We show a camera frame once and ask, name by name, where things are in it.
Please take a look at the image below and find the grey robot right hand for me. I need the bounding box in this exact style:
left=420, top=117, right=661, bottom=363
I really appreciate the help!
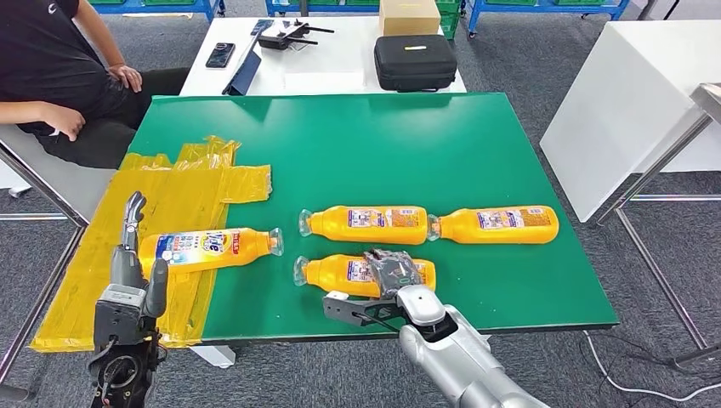
left=363, top=248, right=423, bottom=299

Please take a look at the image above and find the person's right hand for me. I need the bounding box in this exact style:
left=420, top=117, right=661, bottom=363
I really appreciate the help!
left=39, top=104, right=87, bottom=142

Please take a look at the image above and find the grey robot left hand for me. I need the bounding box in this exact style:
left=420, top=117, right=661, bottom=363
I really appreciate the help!
left=110, top=191, right=170, bottom=320

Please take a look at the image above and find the person's left hand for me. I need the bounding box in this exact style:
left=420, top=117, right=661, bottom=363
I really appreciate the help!
left=106, top=64, right=144, bottom=94

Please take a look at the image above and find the orange detergent bottle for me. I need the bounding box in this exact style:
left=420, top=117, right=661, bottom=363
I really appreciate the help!
left=292, top=253, right=438, bottom=298
left=298, top=205, right=430, bottom=246
left=426, top=205, right=560, bottom=246
left=138, top=226, right=285, bottom=280

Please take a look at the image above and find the grey bench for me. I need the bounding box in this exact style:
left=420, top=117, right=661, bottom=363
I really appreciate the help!
left=0, top=123, right=116, bottom=226

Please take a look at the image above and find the person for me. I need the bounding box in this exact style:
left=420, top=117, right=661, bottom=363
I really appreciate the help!
left=0, top=0, right=193, bottom=170

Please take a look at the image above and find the black smartphone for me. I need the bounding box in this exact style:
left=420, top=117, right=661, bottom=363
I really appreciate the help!
left=205, top=42, right=236, bottom=69

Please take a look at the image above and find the yellow plastic sheet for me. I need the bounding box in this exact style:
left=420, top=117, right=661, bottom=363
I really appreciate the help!
left=29, top=134, right=273, bottom=353

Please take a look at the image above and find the dark blue tablet folio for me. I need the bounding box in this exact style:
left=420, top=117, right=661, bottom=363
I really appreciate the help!
left=222, top=25, right=266, bottom=97

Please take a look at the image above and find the white table foot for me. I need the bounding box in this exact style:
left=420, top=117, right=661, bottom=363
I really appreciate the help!
left=188, top=344, right=236, bottom=370

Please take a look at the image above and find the black remote controller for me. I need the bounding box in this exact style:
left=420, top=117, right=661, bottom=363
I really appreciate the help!
left=258, top=18, right=336, bottom=51

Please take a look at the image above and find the black zip case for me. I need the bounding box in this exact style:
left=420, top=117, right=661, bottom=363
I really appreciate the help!
left=373, top=34, right=458, bottom=93

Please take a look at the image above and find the white desk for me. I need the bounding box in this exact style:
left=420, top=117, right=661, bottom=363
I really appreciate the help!
left=179, top=15, right=468, bottom=97

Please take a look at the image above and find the cardboard box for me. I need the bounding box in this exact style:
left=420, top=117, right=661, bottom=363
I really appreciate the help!
left=378, top=0, right=442, bottom=37

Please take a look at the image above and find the green plastic crate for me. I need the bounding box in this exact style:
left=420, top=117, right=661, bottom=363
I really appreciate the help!
left=436, top=0, right=462, bottom=41

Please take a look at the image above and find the white side table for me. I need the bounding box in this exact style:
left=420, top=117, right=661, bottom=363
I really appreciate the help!
left=539, top=20, right=721, bottom=224

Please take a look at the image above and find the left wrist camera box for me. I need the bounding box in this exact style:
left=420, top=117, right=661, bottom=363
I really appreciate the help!
left=93, top=284, right=150, bottom=348

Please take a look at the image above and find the black right camera cable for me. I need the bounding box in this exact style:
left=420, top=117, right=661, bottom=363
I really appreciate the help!
left=357, top=312, right=408, bottom=334

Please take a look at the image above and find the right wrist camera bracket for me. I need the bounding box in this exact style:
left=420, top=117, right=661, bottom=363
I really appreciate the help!
left=321, top=291, right=406, bottom=329

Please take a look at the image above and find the grey metal frame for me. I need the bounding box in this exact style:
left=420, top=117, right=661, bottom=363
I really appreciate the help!
left=0, top=140, right=90, bottom=402
left=597, top=82, right=721, bottom=367

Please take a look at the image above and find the white floor cable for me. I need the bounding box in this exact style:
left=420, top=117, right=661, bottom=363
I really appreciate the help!
left=582, top=331, right=721, bottom=402

